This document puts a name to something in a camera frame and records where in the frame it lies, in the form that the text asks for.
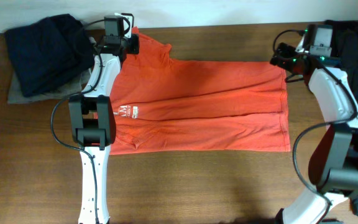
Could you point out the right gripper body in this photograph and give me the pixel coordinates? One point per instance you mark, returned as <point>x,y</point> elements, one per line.
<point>288,58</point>

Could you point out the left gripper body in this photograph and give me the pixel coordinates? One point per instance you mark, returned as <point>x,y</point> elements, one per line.
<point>132,43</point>

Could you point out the red printed t-shirt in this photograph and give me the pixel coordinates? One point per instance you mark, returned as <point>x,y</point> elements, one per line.
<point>164,104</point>

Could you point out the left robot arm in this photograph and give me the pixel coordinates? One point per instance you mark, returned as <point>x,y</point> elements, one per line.
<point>92,121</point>

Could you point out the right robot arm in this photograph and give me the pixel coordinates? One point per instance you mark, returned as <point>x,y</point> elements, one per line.
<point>333,167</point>

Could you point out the folded navy garment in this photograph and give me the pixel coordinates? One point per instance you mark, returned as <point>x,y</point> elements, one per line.
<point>63,25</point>

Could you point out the folded grey garment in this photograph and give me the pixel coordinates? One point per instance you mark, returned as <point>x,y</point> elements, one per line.
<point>51,91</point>

